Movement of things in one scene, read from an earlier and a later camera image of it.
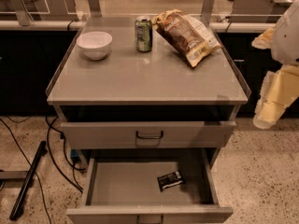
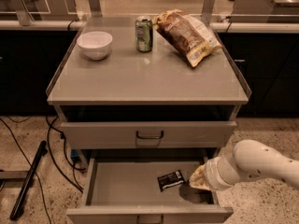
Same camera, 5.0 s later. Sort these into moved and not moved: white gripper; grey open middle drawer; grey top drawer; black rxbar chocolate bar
Moved: white gripper
Not moved: black rxbar chocolate bar; grey open middle drawer; grey top drawer
